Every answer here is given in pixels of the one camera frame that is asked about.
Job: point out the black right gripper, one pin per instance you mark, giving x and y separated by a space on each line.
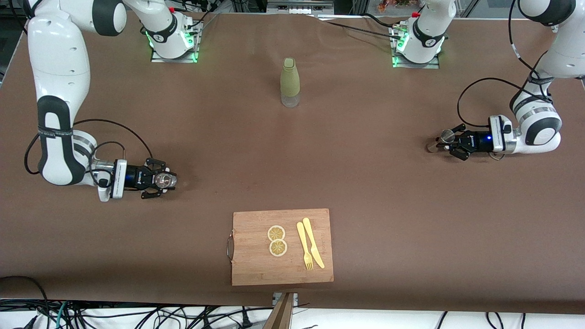
134 176

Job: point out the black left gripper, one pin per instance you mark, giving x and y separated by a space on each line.
476 141

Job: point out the clear glass shaker cup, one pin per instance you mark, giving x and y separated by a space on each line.
164 180

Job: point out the steel jigger measuring cup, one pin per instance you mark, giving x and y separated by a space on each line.
445 135

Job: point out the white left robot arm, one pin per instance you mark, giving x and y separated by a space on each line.
544 130

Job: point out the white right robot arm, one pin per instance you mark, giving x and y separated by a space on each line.
57 68

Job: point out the brown table cloth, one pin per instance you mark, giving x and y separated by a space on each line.
137 251

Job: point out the lemon slice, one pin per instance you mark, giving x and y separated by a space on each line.
276 233
278 248

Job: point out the wooden cutting board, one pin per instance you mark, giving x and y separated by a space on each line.
256 269

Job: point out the yellow plastic fork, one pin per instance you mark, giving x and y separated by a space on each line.
303 242

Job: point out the green sleeved glass bottle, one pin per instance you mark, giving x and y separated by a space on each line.
290 80

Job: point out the yellow plastic knife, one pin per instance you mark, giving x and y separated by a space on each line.
313 242

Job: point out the grey power strip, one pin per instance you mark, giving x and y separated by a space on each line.
299 7

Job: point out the metal bracket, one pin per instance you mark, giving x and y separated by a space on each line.
295 297

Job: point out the wooden post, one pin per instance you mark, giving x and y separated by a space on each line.
279 317

